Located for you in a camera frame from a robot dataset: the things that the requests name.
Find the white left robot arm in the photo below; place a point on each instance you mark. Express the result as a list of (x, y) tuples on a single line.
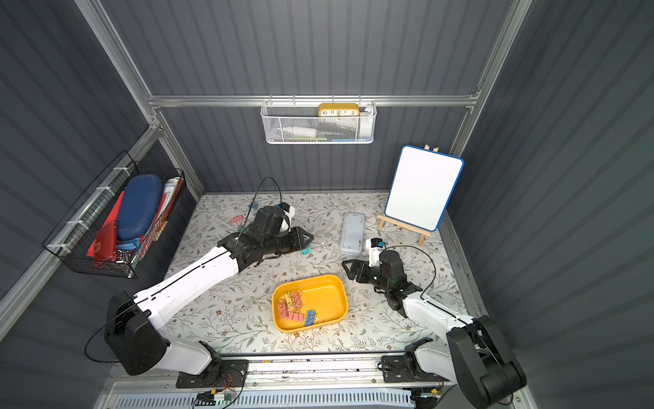
[(135, 330)]

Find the floral table mat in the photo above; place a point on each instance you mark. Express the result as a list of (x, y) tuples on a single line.
[(235, 317)]

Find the red pouch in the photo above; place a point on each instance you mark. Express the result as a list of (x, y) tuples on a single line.
[(104, 246)]

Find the yellow clock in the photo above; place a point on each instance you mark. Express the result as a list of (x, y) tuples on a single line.
[(338, 110)]

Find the yellow plastic storage box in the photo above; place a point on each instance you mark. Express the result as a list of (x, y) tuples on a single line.
[(325, 294)]

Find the white wire wall basket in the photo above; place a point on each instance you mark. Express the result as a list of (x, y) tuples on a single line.
[(291, 123)]

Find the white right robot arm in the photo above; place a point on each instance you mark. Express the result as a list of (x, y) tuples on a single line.
[(469, 351)]

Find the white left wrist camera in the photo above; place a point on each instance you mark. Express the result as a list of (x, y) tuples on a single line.
[(289, 214)]

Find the small wooden easel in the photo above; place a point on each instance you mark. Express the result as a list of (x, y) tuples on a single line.
[(423, 234)]

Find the metal base rail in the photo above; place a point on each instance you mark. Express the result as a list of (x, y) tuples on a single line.
[(281, 372)]

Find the blue framed whiteboard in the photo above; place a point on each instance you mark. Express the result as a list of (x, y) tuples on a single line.
[(423, 184)]

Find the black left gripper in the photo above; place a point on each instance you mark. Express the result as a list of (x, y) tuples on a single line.
[(294, 239)]

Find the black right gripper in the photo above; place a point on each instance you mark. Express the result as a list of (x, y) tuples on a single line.
[(358, 271)]

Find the blue oval case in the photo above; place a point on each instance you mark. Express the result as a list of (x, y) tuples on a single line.
[(139, 205)]

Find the translucent plastic box lid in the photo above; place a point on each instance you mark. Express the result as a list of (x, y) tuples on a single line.
[(352, 237)]

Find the pink binder clip pair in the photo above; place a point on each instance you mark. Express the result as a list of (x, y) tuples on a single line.
[(290, 307)]

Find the black wire side basket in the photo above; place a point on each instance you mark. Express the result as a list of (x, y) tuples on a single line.
[(76, 233)]

